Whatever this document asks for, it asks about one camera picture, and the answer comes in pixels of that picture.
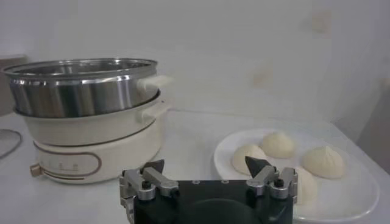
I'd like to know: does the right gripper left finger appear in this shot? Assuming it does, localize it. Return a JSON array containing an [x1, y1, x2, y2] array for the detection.
[[118, 159, 180, 214]]

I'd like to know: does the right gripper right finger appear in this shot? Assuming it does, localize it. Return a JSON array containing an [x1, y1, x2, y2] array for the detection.
[[245, 155, 299, 204]]

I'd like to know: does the white steamed baozi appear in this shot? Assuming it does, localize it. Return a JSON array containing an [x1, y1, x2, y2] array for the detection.
[[302, 145, 347, 180], [292, 166, 319, 205], [232, 144, 269, 176], [261, 131, 296, 159]]

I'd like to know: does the cream electric steamer pot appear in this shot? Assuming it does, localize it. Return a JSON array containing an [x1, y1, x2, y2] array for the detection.
[[23, 91, 173, 185]]

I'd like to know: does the white round plate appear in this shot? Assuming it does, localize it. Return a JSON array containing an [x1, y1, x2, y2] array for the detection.
[[213, 127, 381, 224]]

